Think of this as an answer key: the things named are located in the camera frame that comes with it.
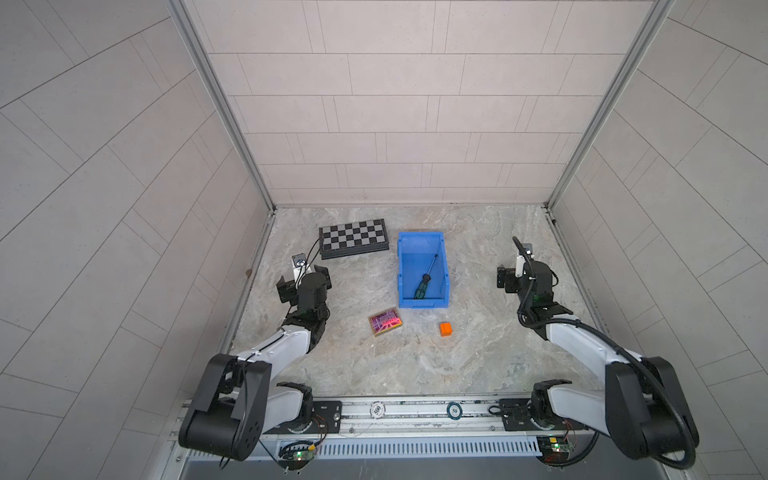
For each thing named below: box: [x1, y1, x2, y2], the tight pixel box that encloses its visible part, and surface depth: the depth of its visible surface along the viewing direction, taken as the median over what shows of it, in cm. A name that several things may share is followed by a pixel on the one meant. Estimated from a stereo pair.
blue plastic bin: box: [397, 231, 450, 309], surface depth 100 cm
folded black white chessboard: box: [319, 218, 390, 260], surface depth 104 cm
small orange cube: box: [439, 322, 453, 337], surface depth 86 cm
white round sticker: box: [369, 401, 386, 419], surface depth 74 cm
